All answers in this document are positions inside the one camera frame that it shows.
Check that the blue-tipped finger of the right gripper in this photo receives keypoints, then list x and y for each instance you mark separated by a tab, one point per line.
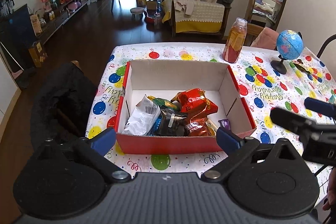
324	108

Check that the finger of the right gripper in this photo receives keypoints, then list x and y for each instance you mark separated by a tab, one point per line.
291	122

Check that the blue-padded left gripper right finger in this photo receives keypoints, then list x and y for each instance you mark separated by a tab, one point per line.
245	151

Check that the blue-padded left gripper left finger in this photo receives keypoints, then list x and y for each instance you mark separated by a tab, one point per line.
82	160

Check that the white grey snack packet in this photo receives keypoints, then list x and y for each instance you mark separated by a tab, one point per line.
142	118

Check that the blue chocolate snack packet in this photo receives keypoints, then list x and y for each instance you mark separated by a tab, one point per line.
155	127

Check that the red foil snack bag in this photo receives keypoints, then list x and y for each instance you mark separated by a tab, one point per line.
195	104

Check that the dark brown snack packet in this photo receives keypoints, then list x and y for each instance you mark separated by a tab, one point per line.
171	123

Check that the green beef jerky packet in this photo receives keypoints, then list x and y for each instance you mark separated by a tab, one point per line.
163	102

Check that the purple candy wrapper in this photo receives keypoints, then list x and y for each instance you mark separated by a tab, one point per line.
225	123

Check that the balloon-print tablecloth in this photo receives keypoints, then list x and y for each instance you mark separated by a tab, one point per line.
259	85

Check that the opened dark wrapper by globe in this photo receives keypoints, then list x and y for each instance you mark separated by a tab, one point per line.
301	68

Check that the black desk lamp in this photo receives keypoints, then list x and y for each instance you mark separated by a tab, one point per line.
325	44

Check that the small blue desk globe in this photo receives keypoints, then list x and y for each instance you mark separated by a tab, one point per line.
289	45

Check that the pink cushion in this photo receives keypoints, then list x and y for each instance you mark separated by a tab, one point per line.
266	39

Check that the wooden dining chair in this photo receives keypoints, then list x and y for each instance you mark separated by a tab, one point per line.
253	32

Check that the orange-red drink bottle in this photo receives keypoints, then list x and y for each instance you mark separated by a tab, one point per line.
235	41

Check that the brown paper bag on floor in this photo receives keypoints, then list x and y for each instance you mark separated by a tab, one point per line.
38	54

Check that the small round stool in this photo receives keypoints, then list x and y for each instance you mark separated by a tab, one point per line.
137	12

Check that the tv cabinet with clutter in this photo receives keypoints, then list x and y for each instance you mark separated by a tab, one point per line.
55	14

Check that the sofa with yellow cover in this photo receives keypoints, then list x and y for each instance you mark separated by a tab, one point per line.
196	16

